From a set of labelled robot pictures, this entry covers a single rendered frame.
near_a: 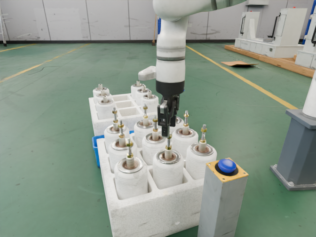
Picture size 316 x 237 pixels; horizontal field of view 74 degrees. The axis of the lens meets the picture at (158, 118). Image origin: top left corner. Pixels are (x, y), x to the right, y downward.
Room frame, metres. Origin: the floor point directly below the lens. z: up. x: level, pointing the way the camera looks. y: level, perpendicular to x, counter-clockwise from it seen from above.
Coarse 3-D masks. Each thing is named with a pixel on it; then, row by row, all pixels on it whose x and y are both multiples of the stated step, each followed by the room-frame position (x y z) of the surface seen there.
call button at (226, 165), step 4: (220, 160) 0.41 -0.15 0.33; (224, 160) 0.41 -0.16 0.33; (228, 160) 0.41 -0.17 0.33; (220, 164) 0.39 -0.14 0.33; (224, 164) 0.39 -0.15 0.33; (228, 164) 0.39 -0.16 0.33; (232, 164) 0.39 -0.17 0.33; (220, 168) 0.39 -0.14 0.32; (224, 168) 0.38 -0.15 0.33; (228, 168) 0.38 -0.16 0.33; (232, 168) 0.38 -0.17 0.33; (228, 172) 0.38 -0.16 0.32
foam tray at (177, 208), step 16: (160, 128) 0.85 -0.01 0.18; (112, 176) 0.52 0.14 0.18; (112, 192) 0.46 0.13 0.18; (160, 192) 0.46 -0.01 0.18; (176, 192) 0.46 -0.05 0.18; (192, 192) 0.48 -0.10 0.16; (112, 208) 0.40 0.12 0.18; (128, 208) 0.41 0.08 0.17; (144, 208) 0.42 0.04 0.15; (160, 208) 0.44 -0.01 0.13; (176, 208) 0.46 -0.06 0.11; (192, 208) 0.48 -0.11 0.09; (112, 224) 0.39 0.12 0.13; (128, 224) 0.41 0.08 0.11; (144, 224) 0.42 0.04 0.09; (160, 224) 0.44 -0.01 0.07; (176, 224) 0.46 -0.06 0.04; (192, 224) 0.48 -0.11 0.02
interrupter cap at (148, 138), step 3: (147, 135) 0.66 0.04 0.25; (150, 135) 0.66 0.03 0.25; (159, 135) 0.66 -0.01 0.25; (147, 138) 0.64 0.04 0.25; (150, 138) 0.64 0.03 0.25; (159, 138) 0.64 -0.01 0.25; (162, 138) 0.64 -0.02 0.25; (165, 138) 0.63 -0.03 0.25; (147, 141) 0.62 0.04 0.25; (150, 141) 0.62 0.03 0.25; (153, 141) 0.62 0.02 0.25; (156, 141) 0.62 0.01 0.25; (159, 141) 0.62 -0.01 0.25; (162, 141) 0.62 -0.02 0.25
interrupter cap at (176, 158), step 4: (160, 152) 0.55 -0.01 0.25; (164, 152) 0.55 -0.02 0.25; (172, 152) 0.55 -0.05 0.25; (176, 152) 0.55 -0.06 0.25; (156, 156) 0.53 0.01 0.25; (160, 156) 0.53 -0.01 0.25; (164, 156) 0.53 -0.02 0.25; (172, 156) 0.53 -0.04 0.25; (176, 156) 0.53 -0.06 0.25; (180, 156) 0.53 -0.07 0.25; (160, 160) 0.51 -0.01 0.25; (164, 160) 0.51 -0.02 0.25; (168, 160) 0.51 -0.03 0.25; (172, 160) 0.51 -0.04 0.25; (176, 160) 0.51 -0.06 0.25; (168, 164) 0.49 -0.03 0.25
